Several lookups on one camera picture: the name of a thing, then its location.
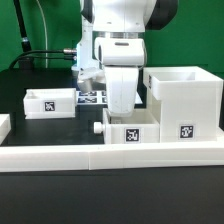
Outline white drawer cabinet frame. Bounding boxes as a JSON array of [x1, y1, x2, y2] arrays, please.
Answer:
[[143, 67, 223, 142]]

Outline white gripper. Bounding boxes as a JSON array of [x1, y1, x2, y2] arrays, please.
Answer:
[[77, 37, 146, 117]]

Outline white rear drawer box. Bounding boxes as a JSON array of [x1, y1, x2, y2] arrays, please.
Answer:
[[23, 88, 76, 119]]

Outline white thin cable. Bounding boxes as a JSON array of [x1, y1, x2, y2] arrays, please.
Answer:
[[35, 0, 49, 50]]

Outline black pole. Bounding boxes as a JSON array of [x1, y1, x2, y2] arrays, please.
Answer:
[[13, 0, 31, 52]]

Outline white U-shaped border fence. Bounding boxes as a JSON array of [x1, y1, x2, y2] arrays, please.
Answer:
[[0, 114, 224, 172]]

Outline white fiducial marker sheet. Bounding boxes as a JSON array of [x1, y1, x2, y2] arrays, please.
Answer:
[[76, 90, 107, 105]]

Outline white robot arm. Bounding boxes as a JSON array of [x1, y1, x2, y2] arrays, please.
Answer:
[[72, 0, 179, 117]]

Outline white drawer box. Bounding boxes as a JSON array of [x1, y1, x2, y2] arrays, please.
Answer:
[[94, 108, 160, 144], [23, 88, 76, 119]]

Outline white front drawer box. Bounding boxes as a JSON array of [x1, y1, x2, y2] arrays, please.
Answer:
[[94, 108, 160, 144]]

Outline black cable with connector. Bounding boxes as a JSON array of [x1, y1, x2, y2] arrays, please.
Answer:
[[8, 48, 78, 70]]

